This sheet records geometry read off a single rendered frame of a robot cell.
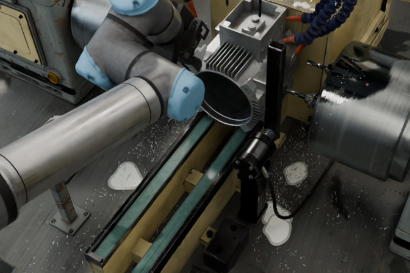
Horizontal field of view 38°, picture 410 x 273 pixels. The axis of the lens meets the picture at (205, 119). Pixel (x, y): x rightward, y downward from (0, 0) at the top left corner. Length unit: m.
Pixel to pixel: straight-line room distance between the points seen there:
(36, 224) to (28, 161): 0.69
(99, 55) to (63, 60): 0.58
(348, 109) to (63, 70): 0.75
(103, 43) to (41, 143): 0.26
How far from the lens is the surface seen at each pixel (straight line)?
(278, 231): 1.36
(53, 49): 1.55
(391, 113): 1.16
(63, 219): 1.42
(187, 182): 1.39
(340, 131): 1.18
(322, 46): 1.36
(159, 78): 0.90
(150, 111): 0.87
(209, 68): 1.27
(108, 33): 0.98
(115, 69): 0.96
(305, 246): 1.35
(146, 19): 0.99
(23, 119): 1.66
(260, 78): 1.27
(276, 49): 1.08
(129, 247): 1.29
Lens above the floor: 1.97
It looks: 49 degrees down
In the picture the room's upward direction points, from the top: 4 degrees counter-clockwise
